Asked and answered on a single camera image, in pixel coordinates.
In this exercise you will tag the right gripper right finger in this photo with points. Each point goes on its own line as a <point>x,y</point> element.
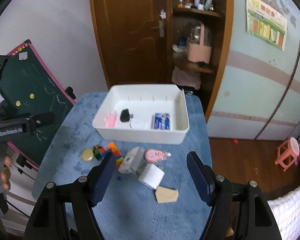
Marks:
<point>255,219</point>

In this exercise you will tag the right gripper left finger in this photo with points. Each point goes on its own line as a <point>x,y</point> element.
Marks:
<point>66,211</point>

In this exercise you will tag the tan paper envelope box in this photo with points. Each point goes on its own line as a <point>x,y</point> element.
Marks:
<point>166,195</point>

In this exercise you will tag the white charger cube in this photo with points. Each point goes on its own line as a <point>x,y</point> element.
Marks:
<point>151,176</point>

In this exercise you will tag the pink round packet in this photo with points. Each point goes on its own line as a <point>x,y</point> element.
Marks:
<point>154,156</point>

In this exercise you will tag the yellow round lid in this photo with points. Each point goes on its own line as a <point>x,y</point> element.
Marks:
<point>87,155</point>

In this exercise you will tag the blue photo card box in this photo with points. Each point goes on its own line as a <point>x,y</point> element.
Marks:
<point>161,121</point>

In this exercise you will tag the pink hair roller clip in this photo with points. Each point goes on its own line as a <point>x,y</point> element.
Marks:
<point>111,118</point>

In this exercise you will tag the person's hand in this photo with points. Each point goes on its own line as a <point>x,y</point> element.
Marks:
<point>6,174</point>

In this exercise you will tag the blue fuzzy table cover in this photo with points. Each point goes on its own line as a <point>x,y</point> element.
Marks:
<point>129,209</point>

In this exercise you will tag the white quilted cloth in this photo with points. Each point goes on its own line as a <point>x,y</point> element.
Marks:
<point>286,211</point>

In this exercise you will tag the pink plastic stool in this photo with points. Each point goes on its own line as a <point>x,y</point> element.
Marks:
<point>288,153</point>

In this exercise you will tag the white plastic bin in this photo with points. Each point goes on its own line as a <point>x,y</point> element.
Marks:
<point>143,101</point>

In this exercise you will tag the pink folded cloth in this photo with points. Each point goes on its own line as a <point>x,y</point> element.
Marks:
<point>186,78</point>

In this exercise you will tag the brown wooden door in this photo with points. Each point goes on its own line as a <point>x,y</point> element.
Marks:
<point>132,40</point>

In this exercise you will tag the wooden corner shelf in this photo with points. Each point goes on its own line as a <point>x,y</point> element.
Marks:
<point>183,21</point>

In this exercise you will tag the small items on shelf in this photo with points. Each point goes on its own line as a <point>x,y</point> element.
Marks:
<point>206,5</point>

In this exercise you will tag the green chalkboard pink frame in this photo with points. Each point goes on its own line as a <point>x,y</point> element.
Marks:
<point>28,87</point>

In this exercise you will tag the colourful wall poster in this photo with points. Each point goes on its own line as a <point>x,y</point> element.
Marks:
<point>266,23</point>

